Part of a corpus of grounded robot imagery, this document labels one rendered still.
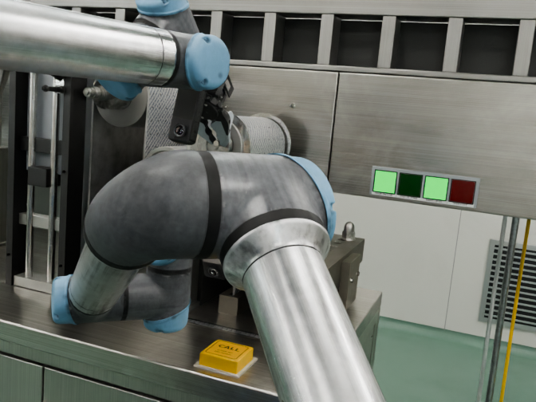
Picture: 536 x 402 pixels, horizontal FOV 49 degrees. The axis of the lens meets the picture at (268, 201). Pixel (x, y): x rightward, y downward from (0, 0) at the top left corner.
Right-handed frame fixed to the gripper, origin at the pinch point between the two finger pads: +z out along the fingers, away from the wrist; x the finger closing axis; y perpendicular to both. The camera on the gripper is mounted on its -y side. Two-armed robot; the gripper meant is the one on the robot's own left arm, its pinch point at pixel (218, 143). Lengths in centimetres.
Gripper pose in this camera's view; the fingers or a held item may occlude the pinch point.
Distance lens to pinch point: 118.2
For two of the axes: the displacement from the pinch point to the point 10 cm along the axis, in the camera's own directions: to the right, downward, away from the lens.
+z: 2.2, 5.5, 8.1
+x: -9.3, -1.4, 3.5
